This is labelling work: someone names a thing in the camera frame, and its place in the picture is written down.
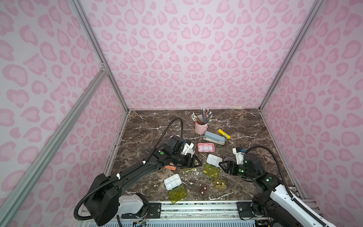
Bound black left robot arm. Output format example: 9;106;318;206
80;136;202;226

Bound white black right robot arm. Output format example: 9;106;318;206
219;153;334;227

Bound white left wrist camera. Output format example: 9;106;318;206
181;142;194;156

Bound green pillbox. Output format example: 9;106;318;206
164;174;188;203
182;167;197;172
203;154;223;178

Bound pencils in cup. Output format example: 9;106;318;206
192;108;213;125

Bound pink pencil cup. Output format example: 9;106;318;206
194;115;208;135

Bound small dark red pillbox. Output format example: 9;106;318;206
199;184;209;195

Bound yellow glue stick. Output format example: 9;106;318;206
218;129;231;140

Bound green pillbox front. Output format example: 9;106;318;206
164;174;188;203

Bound small orange pillbox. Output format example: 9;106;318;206
165;163;176;171

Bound pink red rectangular pillbox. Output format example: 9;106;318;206
198;143;216;153

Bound small yellow pillbox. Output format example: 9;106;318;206
214;179;227;189

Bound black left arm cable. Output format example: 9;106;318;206
73;117;184;221

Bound grey blue stapler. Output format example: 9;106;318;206
203;131;226;145

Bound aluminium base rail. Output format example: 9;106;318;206
105;200;273;227

